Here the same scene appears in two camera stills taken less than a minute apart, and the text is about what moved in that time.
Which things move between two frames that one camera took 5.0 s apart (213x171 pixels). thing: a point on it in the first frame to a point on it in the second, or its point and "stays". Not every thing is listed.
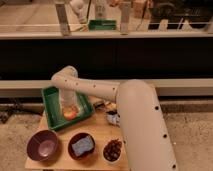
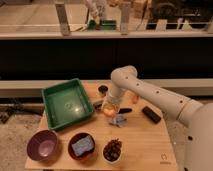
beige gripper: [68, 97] to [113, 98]
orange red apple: [70, 114] to [109, 112]
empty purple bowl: [43, 145] stays
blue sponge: [82, 146] stays
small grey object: [113, 117] stays
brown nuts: [112, 150] stays
